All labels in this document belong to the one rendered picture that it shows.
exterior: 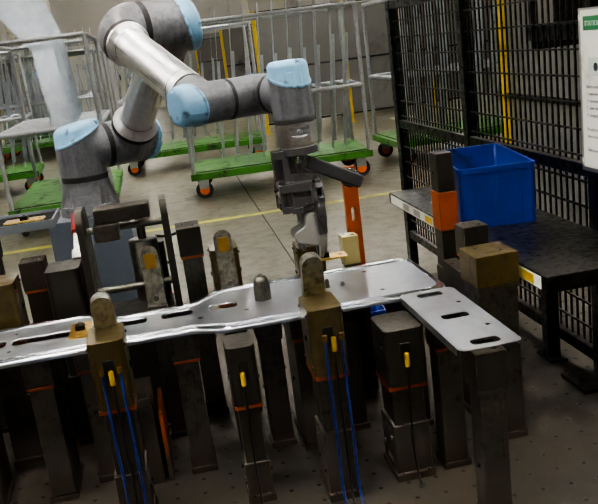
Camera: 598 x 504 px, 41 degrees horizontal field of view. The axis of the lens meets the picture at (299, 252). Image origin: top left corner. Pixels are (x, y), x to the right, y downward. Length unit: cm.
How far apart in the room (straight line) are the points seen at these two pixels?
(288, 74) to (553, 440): 82
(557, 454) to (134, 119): 124
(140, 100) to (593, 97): 102
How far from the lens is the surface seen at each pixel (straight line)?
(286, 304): 147
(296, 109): 143
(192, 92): 144
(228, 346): 133
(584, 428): 162
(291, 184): 144
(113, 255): 207
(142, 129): 207
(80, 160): 207
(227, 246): 163
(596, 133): 163
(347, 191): 166
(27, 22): 799
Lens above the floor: 146
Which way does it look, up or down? 15 degrees down
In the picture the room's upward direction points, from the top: 7 degrees counter-clockwise
